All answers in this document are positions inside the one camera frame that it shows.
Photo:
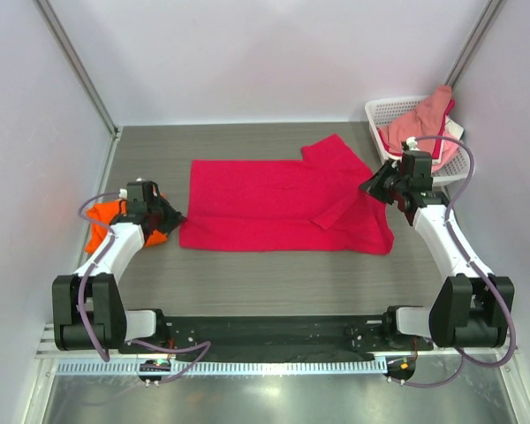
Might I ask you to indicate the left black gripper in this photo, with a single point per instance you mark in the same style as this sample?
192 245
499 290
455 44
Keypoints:
174 217

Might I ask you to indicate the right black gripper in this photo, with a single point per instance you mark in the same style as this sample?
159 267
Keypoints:
374 185

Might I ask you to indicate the crimson red t shirt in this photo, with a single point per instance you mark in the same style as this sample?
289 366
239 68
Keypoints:
311 204

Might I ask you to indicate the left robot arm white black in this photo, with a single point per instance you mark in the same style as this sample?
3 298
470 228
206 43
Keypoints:
88 312

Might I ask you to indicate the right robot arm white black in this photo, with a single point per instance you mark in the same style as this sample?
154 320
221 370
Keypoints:
473 307

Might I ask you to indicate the folded orange t shirt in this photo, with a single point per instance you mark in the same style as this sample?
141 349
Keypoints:
104 212

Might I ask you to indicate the white plastic basket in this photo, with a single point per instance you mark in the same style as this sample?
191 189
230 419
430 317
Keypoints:
383 111

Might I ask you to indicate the salmon pink t shirt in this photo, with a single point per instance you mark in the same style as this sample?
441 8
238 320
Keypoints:
427 118

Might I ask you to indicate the light pink t shirt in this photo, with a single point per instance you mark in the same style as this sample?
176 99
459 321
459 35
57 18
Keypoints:
446 149

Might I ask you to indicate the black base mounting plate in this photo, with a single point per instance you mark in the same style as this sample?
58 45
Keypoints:
352 333

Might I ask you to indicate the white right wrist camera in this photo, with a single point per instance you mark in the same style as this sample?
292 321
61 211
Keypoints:
410 144

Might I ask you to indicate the white slotted cable duct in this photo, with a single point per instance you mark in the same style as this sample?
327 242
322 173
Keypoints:
157 367

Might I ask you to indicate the right aluminium frame post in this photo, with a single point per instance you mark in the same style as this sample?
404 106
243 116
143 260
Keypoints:
474 40

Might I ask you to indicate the aluminium frame post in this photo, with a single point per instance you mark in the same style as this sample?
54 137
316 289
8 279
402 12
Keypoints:
63 41
474 40

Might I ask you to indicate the left aluminium frame post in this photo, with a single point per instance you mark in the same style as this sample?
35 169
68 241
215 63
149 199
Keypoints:
63 41

